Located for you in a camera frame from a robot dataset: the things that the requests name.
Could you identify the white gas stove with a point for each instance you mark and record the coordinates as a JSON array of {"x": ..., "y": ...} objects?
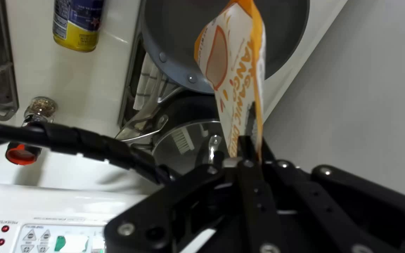
[{"x": 252, "y": 208}]

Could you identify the yellow and blue spray can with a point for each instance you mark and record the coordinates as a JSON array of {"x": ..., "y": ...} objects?
[{"x": 76, "y": 22}]

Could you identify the black lidded saucepan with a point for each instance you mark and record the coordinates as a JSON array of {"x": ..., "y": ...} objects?
[{"x": 191, "y": 133}]

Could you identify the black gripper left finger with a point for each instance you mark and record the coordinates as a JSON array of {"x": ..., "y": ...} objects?
[{"x": 231, "y": 161}]

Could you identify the dark nonstick frying pan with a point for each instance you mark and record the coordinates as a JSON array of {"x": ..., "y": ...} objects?
[{"x": 170, "y": 28}]

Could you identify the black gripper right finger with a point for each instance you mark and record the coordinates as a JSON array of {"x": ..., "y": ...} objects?
[{"x": 246, "y": 149}]

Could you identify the checked kitchen cloth under pan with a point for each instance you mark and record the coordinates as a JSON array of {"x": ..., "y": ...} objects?
[{"x": 152, "y": 84}]

